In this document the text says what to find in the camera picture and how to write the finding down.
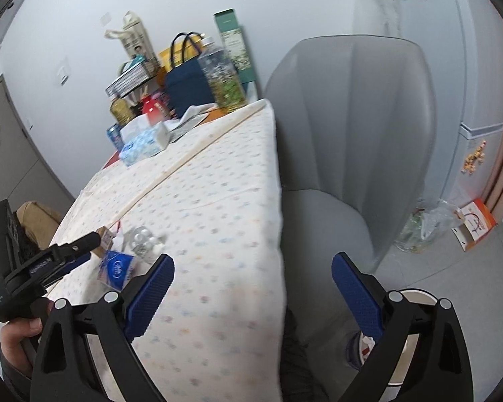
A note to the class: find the grey upholstered chair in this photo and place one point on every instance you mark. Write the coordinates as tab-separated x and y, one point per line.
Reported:
352	134

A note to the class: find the person's left hand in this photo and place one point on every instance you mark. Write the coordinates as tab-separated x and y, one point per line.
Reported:
19	335

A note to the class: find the yellow snack packet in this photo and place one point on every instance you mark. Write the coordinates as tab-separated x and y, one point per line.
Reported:
165	56

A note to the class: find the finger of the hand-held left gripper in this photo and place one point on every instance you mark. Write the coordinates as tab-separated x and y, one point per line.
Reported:
75	245
77	261

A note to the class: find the white trash bin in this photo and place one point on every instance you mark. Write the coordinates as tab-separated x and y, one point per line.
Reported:
423	297

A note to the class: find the white hanging bag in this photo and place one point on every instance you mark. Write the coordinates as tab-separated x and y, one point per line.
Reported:
381	0

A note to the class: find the yellow figure fridge magnet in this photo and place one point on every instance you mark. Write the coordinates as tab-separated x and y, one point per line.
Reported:
474	159

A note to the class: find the floral white tablecloth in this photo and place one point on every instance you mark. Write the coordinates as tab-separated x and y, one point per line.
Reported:
218	226

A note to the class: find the red bottle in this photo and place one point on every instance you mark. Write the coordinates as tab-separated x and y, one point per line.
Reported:
151	109

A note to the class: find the brown chair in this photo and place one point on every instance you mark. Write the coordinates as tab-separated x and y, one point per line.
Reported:
42	222

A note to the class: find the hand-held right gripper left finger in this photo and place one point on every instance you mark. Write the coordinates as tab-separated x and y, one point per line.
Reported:
149	297

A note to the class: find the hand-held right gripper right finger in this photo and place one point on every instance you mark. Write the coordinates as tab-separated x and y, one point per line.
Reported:
356	297

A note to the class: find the blue white tissue box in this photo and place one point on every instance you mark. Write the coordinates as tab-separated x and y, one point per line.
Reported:
144	140

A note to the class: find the navy lunch bag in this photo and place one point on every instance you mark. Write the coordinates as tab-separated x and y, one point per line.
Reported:
188	88

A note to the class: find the white printed paper bag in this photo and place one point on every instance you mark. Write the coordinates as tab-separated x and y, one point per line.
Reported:
136	37

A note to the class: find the grey door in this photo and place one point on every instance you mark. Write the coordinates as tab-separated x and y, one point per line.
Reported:
16	142

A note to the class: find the white wall switch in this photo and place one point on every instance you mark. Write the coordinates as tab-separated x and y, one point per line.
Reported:
63	73

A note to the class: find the clear plastic drink bottle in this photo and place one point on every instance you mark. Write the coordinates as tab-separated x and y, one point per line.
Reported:
222	75

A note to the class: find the tall green box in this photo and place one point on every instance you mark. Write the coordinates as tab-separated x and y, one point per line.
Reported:
232	29

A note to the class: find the white refrigerator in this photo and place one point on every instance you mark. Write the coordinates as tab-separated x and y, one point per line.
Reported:
457	71

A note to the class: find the blue white tissue packet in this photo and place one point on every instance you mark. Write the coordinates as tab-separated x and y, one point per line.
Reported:
115	270

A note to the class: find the clear plastic blister pack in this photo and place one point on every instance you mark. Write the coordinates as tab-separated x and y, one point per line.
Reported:
141	236

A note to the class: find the small brown card box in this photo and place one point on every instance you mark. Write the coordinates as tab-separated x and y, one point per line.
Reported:
104	240

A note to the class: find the loose white papers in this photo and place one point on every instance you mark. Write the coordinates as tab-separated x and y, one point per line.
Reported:
188	121

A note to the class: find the blue drink can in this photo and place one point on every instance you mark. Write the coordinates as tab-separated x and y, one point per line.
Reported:
114	136

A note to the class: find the clear plastic bag pile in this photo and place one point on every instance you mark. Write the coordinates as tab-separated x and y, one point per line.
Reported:
423	226

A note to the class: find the person's dark pants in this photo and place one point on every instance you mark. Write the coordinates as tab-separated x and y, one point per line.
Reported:
302	360

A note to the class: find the orange white cardboard box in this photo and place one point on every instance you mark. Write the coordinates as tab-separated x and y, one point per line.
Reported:
473	224

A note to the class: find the white wall plate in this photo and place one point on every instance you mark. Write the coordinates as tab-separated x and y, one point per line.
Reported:
105	17

